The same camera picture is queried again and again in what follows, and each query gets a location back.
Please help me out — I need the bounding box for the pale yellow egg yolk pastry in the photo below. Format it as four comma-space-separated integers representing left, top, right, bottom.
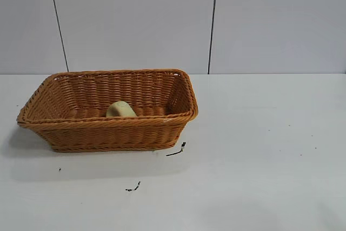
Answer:
105, 101, 138, 118

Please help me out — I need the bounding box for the brown wicker basket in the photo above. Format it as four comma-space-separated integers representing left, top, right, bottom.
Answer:
17, 68, 199, 153

